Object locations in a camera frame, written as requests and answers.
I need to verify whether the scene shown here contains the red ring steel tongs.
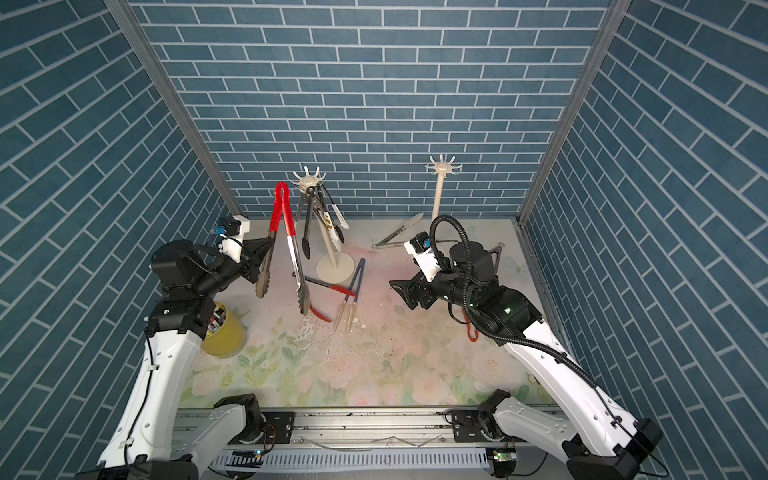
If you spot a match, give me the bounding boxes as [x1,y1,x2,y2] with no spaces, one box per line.
[255,181,312,317]

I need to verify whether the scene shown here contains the blue wooden tip tongs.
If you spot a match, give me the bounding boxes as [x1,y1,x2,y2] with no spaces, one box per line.
[333,259,366,333]

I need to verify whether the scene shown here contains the black silicone tongs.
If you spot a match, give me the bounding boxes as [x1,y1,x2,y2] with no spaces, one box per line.
[301,184,329,259]

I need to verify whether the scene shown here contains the plain steel scalloped tongs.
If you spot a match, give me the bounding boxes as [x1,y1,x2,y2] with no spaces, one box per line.
[489,243,504,270]

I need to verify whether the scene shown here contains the cream silicone steel tongs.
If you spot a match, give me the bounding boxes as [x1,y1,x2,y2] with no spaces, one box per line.
[294,186,317,226]

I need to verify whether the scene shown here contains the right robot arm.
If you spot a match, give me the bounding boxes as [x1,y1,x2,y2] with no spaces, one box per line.
[389,215,663,479]

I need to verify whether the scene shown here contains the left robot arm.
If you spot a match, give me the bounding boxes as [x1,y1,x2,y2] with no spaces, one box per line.
[76,237,274,479]

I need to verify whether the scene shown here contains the red tip grey tongs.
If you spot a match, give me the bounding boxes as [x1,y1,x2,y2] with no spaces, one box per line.
[298,277,351,324]

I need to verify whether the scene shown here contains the cream utensil rack left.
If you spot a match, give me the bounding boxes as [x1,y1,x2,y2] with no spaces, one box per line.
[292,167,355,284]

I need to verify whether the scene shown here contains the cream utensil rack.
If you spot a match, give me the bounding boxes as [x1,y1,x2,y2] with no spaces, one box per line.
[425,155,462,220]
[292,167,355,284]

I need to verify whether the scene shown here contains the cream utensil rack right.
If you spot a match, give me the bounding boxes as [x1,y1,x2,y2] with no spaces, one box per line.
[425,155,462,220]

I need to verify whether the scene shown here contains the yellow bowl with items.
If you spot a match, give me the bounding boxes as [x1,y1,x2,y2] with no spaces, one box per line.
[202,302,246,358]

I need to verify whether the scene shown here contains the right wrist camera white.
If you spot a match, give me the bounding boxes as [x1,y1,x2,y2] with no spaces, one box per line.
[403,232,442,282]

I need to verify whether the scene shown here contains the steel tongs red handles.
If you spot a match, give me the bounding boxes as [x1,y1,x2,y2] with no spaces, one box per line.
[464,315,479,343]

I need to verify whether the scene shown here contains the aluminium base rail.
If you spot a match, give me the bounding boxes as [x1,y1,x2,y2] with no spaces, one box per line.
[161,404,637,480]

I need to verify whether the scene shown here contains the aluminium corner post left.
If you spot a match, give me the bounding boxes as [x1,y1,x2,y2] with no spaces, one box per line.
[104,0,244,216]

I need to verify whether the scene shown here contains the aluminium corner post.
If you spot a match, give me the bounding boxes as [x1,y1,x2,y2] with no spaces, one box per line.
[515,0,634,226]
[104,0,244,216]

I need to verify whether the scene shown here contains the aluminium corner post right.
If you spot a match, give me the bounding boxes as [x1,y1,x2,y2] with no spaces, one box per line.
[515,0,634,226]

